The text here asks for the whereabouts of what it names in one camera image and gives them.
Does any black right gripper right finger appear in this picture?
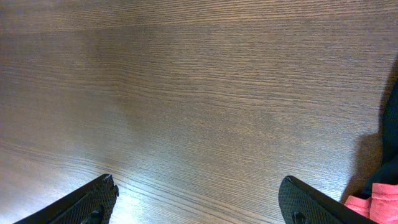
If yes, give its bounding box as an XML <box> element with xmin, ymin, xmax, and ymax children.
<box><xmin>278</xmin><ymin>175</ymin><xmax>376</xmax><ymax>224</ymax></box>

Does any black garment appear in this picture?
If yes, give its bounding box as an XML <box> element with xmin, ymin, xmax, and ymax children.
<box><xmin>361</xmin><ymin>82</ymin><xmax>397</xmax><ymax>199</ymax></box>

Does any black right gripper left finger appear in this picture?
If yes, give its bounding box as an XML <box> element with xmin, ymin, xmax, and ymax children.
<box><xmin>16</xmin><ymin>174</ymin><xmax>119</xmax><ymax>224</ymax></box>

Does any red t-shirt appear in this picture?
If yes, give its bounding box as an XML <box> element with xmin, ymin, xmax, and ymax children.
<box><xmin>345</xmin><ymin>183</ymin><xmax>397</xmax><ymax>224</ymax></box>

